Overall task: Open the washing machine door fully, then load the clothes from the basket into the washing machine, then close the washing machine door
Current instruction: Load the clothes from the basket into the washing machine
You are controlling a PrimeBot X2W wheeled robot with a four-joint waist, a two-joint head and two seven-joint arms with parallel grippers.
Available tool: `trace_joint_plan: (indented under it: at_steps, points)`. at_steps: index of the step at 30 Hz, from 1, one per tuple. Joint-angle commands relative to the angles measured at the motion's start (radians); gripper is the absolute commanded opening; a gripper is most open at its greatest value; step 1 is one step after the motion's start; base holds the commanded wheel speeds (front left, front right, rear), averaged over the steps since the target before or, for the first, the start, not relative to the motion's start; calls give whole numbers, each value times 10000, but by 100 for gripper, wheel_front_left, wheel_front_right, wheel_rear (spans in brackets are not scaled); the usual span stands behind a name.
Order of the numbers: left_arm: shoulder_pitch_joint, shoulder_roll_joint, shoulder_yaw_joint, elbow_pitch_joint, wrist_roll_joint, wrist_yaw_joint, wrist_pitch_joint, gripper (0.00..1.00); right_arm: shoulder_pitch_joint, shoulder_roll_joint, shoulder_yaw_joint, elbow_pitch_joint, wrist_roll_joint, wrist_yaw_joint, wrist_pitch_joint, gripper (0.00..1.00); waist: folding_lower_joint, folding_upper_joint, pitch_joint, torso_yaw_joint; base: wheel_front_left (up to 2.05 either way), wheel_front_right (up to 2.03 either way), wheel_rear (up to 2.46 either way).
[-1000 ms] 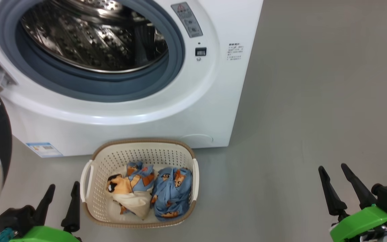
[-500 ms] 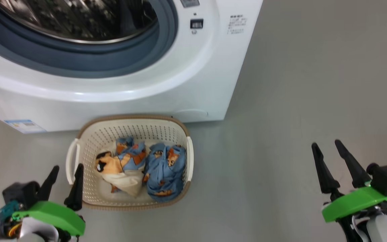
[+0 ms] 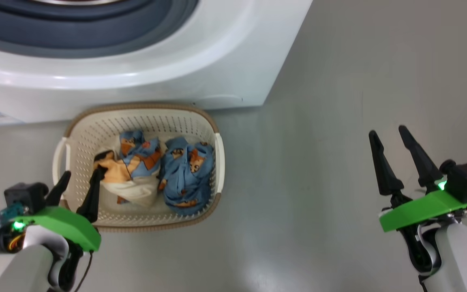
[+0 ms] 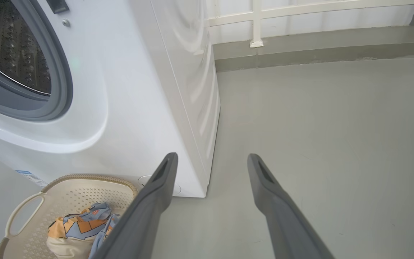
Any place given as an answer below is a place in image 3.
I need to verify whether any teal left camera cable connector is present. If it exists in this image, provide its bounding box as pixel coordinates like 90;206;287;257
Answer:
0;202;26;222

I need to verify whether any blue cream cartoon print garment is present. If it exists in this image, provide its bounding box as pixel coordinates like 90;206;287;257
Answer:
92;129;163;208

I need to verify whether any grey rubber door gasket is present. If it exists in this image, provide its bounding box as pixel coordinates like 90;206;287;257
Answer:
0;0;200;59

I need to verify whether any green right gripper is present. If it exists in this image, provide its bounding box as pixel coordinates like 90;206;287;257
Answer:
368;125;467;233

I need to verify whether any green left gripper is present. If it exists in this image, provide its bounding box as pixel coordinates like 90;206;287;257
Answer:
12;164;109;252

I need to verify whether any cream perforated laundry basket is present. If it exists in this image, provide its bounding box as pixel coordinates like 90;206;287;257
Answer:
52;102;226;233

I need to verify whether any white front-load washing machine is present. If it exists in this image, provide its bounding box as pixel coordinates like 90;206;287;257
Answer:
0;0;313;125

